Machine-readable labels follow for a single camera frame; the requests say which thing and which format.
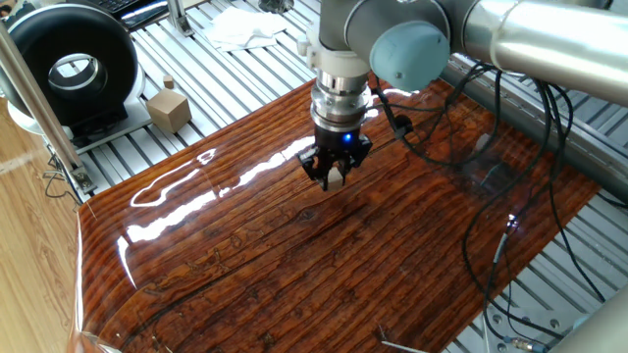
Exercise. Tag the large wooden cube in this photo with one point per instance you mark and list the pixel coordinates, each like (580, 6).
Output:
(169, 112)

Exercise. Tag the black round duct fan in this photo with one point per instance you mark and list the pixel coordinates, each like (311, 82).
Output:
(29, 54)

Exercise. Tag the black keyboard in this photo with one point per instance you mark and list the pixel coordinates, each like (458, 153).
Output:
(118, 5)

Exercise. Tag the white fan base plate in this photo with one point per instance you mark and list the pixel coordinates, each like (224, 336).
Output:
(132, 117)

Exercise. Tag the tiny wooden cube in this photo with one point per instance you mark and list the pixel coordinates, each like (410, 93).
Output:
(169, 82)

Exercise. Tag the short aluminium bracket post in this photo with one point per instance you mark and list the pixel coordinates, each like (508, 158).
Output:
(179, 19)

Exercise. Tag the aluminium frame post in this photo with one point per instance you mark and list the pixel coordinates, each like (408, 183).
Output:
(44, 113)

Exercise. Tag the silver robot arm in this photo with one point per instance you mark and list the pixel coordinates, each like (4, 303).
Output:
(539, 44)

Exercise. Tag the dark round metal object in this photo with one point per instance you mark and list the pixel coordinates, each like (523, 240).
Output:
(276, 5)

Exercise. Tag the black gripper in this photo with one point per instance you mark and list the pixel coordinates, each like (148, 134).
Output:
(338, 142)

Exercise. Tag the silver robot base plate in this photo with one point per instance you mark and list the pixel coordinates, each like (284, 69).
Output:
(510, 333)

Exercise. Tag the glossy wood grain mat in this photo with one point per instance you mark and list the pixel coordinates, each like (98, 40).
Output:
(294, 245)

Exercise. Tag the white cloth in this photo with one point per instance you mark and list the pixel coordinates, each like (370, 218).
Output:
(243, 29)

